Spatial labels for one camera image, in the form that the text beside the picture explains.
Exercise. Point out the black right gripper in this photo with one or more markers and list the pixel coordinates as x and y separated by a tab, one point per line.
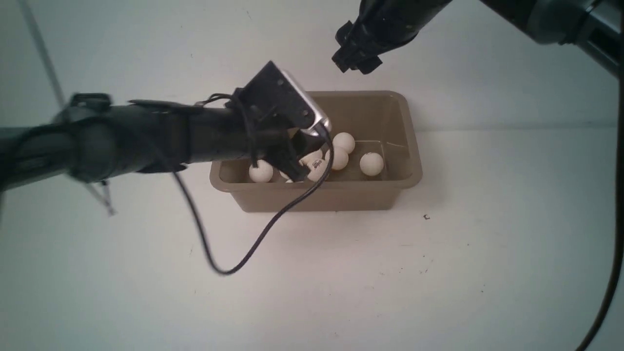
381	26

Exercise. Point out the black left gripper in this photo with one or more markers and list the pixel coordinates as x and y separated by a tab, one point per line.
282	148

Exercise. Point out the white ball with logo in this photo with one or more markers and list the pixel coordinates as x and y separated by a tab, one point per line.
316	168

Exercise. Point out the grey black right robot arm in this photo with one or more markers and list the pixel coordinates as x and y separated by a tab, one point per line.
594	26

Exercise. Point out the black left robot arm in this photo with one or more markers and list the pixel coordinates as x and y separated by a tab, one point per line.
91	140

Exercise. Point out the brown plastic storage bin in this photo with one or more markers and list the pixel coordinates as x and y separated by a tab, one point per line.
379	121

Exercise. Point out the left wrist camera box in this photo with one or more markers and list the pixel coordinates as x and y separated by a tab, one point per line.
275	99

